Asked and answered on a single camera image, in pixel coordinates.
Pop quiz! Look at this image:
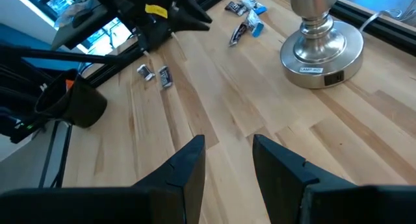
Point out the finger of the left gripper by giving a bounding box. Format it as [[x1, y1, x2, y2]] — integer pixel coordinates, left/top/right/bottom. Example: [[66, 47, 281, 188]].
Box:
[[168, 12, 211, 33], [181, 0, 214, 24]]

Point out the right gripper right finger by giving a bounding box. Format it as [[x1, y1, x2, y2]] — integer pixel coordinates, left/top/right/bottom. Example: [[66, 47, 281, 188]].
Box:
[[252, 134, 416, 224]]

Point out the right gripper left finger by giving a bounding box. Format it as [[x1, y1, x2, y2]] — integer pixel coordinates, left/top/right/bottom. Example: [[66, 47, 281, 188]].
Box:
[[0, 134, 206, 224]]

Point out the yellow tag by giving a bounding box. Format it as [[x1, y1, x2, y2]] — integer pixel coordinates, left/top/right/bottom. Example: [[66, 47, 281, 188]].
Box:
[[144, 3, 169, 19]]

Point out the black side table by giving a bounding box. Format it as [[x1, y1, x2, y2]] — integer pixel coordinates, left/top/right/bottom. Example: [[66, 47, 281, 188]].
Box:
[[51, 0, 113, 52]]

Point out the black plastic bucket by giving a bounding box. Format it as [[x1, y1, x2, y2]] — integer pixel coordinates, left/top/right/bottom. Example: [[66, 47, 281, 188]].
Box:
[[34, 69, 109, 129]]

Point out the black table support beam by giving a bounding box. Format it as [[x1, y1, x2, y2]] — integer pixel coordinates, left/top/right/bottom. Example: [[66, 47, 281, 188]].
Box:
[[0, 44, 131, 65]]

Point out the black device green light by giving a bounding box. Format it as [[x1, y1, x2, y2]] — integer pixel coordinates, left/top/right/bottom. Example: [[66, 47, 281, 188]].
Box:
[[0, 63, 45, 144]]

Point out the silver table lamp white shade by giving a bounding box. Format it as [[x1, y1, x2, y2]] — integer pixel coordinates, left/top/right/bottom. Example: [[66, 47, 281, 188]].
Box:
[[279, 0, 365, 90]]

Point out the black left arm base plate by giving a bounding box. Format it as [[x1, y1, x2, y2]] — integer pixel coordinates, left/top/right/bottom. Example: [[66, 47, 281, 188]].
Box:
[[133, 25, 180, 58]]

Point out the clear lamp power cord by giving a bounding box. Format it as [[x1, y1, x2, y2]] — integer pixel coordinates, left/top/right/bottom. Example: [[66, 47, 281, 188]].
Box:
[[358, 8, 416, 34]]

